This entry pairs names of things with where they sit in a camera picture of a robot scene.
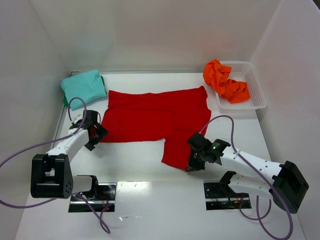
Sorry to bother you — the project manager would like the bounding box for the white perforated plastic basket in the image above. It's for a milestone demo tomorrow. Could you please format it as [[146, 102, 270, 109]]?
[[215, 61, 267, 111]]

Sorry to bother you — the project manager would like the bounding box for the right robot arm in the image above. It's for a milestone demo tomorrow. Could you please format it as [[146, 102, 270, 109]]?
[[186, 132, 309, 214]]

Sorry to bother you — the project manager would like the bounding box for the red t shirt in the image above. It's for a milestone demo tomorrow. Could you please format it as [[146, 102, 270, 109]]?
[[102, 86, 212, 171]]

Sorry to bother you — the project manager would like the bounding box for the orange t shirt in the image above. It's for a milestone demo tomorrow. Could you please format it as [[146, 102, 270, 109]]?
[[203, 59, 251, 104]]

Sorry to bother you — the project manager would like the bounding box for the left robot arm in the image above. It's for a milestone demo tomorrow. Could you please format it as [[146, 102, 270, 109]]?
[[30, 110, 108, 199]]

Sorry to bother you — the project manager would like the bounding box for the metal base plate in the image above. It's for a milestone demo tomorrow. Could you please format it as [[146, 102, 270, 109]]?
[[203, 181, 252, 211], [68, 183, 117, 213]]

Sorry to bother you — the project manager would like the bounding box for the folded green t shirt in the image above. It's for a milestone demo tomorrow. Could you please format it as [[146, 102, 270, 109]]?
[[62, 75, 108, 108]]

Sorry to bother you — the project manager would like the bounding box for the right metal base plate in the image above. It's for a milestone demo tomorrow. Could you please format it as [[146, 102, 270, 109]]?
[[203, 181, 252, 211]]

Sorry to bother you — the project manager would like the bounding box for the folded turquoise t shirt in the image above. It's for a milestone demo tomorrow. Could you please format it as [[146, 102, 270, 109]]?
[[60, 69, 107, 111]]

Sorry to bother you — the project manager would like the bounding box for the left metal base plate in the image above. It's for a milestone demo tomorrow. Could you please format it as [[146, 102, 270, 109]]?
[[68, 183, 117, 213]]

